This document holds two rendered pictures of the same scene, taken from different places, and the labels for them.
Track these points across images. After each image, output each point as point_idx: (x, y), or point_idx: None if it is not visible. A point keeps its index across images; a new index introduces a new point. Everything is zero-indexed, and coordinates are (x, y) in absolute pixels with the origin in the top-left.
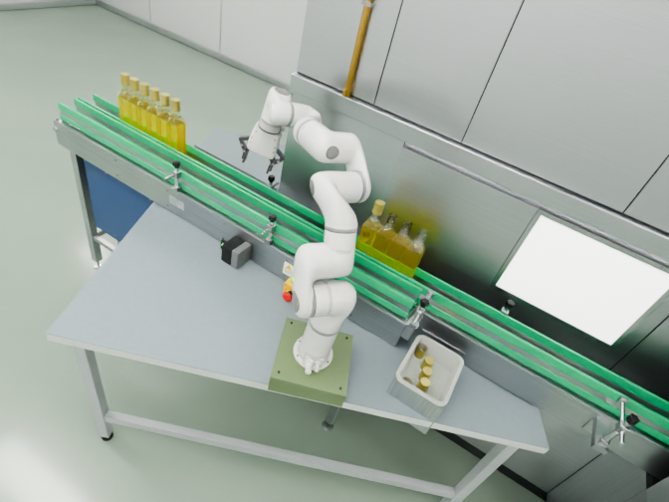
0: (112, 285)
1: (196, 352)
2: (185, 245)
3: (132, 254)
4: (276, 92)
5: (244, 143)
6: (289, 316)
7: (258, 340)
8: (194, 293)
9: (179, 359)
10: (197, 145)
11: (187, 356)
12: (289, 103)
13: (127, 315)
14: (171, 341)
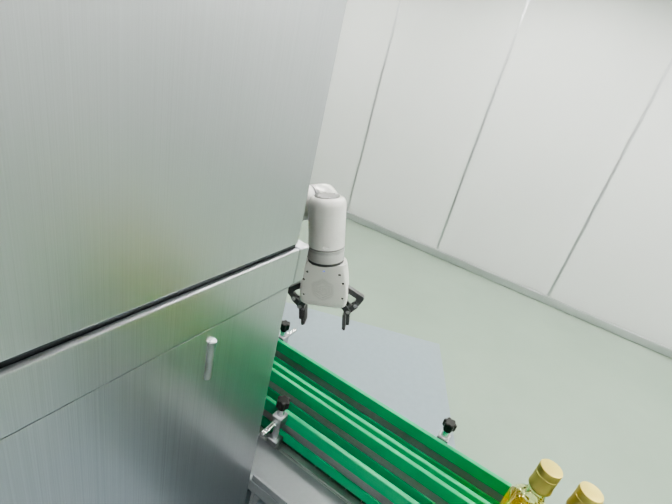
0: (422, 378)
1: (329, 321)
2: None
3: (428, 416)
4: (335, 193)
5: (353, 303)
6: None
7: None
8: (346, 367)
9: (340, 319)
10: None
11: (335, 320)
12: (314, 184)
13: (393, 351)
14: (350, 330)
